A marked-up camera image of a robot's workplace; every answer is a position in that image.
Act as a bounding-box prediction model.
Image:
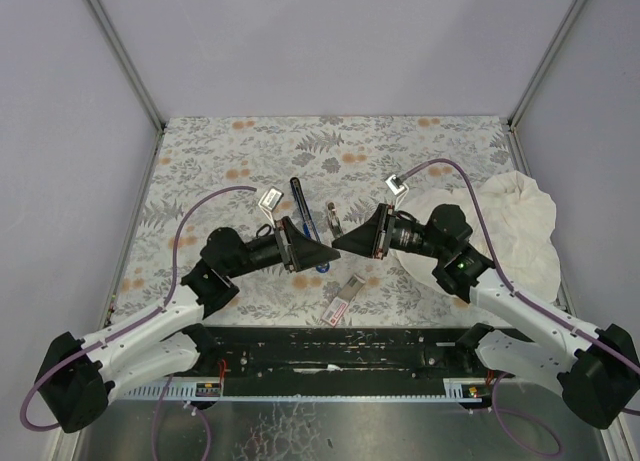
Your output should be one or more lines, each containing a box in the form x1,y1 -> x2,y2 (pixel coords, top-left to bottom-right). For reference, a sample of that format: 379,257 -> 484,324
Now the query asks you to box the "blue stapler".
289,177 -> 330,274

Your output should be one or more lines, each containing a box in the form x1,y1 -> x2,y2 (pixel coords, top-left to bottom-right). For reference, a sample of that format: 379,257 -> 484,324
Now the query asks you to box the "red white staple box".
321,299 -> 349,327

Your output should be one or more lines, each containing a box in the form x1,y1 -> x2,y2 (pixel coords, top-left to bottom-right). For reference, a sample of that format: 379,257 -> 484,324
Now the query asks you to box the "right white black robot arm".
332,204 -> 639,430

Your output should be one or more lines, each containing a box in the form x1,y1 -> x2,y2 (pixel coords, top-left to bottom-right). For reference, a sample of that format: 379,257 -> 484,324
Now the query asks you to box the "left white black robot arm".
34,217 -> 340,433

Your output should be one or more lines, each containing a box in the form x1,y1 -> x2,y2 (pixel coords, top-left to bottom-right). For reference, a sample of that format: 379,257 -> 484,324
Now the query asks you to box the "floral patterned table mat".
108,116 -> 516,327

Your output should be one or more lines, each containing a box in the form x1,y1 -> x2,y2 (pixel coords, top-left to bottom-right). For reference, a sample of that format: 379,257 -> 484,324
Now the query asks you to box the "white crumpled cloth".
401,171 -> 561,303

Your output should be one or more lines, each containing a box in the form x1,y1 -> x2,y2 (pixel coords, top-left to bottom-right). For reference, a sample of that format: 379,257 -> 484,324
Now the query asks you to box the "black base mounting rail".
102,324 -> 519,397

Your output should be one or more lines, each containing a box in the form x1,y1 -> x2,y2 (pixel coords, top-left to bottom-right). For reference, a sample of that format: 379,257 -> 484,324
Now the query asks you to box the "right aluminium frame post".
507,0 -> 601,130

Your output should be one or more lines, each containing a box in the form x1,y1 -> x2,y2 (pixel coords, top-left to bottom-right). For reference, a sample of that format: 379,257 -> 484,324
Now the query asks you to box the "aluminium frame post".
74,0 -> 166,132
507,0 -> 601,130

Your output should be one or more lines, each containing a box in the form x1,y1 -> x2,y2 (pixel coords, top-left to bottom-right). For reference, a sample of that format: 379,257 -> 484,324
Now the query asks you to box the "white slotted cable duct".
121,377 -> 487,404

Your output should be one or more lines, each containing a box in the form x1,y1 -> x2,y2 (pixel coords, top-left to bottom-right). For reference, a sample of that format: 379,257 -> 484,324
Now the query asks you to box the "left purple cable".
19,185 -> 259,461

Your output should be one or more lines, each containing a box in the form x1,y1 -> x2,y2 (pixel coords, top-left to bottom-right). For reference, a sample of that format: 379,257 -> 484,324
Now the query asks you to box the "purple cable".
19,185 -> 259,461
387,158 -> 640,457

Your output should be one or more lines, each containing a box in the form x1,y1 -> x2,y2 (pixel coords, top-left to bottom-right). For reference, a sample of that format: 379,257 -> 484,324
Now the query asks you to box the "left aluminium frame post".
74,0 -> 166,132

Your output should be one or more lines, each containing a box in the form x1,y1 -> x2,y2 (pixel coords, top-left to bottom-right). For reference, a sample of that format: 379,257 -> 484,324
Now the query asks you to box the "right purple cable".
387,158 -> 640,457

